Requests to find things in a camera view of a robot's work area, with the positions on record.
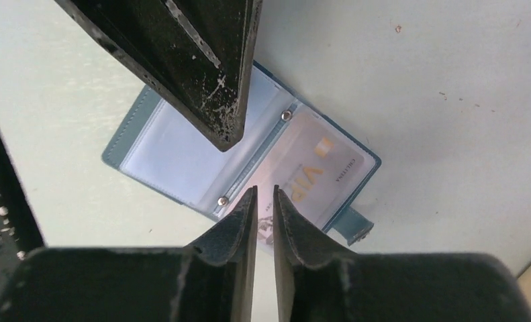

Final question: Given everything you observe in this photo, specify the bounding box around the blue card holder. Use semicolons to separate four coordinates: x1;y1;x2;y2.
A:
101;64;381;244

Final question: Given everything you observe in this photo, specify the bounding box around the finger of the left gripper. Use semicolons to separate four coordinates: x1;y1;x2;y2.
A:
59;0;262;152

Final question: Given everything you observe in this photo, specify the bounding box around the white card with stripe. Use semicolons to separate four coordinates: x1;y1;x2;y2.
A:
247;111;376;245

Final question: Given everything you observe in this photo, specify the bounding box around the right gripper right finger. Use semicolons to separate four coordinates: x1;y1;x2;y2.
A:
273;187;531;321

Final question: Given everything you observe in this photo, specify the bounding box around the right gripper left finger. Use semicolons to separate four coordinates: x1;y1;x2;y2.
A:
0;187;258;321

